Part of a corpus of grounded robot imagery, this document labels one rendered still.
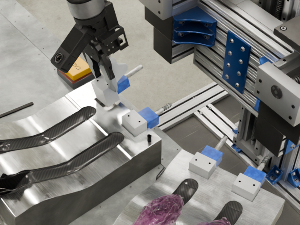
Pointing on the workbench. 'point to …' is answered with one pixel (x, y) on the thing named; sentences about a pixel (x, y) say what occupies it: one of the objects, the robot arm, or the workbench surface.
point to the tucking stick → (16, 109)
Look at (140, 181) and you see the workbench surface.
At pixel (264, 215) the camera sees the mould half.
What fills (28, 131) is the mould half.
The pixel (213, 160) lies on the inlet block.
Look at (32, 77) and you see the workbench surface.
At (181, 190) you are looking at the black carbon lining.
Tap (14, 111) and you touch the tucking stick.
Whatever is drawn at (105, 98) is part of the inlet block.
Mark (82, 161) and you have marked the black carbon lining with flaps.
